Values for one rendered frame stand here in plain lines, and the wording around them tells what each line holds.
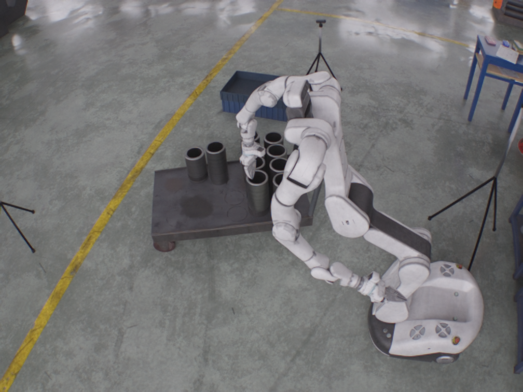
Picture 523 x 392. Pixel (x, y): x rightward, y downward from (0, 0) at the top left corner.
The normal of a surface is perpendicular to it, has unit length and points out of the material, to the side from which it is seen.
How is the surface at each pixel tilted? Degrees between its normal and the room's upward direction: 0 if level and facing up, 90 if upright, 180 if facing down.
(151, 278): 0
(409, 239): 25
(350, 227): 90
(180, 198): 0
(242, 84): 0
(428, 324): 38
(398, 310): 90
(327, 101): 90
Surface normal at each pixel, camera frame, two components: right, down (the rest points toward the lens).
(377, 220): 0.39, -0.55
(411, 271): -0.28, 0.69
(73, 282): -0.03, -0.69
